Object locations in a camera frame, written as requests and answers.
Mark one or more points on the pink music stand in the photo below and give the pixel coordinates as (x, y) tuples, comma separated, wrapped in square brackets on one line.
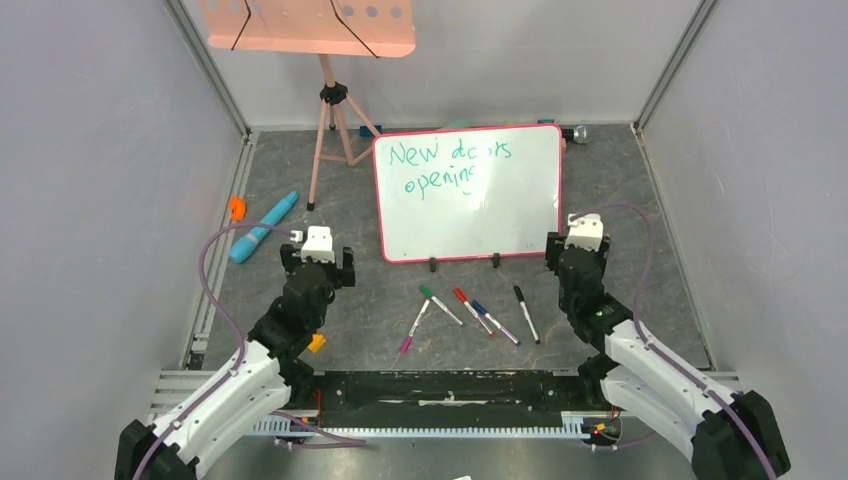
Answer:
[(324, 29)]

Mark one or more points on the red marker pen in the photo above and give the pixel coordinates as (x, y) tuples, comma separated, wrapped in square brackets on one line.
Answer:
[(460, 294)]

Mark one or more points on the blue marker pen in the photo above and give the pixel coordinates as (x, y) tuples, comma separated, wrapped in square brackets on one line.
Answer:
[(499, 326)]

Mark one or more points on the pink framed whiteboard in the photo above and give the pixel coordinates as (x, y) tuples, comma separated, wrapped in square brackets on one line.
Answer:
[(458, 194)]

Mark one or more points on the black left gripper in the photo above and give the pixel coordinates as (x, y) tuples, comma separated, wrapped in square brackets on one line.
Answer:
[(344, 276)]

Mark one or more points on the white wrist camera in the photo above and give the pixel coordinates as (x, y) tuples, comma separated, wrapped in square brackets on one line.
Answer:
[(315, 243), (584, 232)]

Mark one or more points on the black marker pen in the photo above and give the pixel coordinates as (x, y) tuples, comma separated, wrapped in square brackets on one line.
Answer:
[(526, 313)]

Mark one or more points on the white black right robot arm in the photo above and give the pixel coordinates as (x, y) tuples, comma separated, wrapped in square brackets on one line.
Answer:
[(722, 432)]

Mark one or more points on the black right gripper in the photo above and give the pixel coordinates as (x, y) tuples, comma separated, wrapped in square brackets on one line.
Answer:
[(556, 250)]

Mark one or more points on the orange block at left rail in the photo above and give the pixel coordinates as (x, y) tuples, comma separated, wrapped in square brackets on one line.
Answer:
[(238, 208)]

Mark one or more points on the blue block behind stand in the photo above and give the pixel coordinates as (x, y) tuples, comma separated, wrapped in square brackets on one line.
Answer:
[(365, 131)]

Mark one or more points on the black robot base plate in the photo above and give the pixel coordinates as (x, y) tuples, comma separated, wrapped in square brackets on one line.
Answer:
[(452, 399)]

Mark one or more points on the green marker pen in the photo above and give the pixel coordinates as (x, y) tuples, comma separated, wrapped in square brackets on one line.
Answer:
[(441, 305)]

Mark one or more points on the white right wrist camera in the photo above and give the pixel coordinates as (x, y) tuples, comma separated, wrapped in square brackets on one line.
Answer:
[(584, 232)]

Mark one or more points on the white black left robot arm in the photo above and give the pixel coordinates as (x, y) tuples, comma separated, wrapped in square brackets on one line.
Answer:
[(265, 374)]

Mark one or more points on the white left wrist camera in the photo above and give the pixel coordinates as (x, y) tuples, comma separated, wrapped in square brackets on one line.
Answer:
[(315, 243)]

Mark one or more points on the black flashlight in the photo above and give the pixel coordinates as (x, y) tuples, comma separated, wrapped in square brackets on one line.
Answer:
[(576, 134)]

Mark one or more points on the purple marker pen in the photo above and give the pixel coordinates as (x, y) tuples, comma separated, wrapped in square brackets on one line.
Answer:
[(416, 323)]

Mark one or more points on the yellow orange stepped block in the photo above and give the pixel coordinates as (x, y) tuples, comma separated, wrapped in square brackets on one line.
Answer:
[(317, 343)]

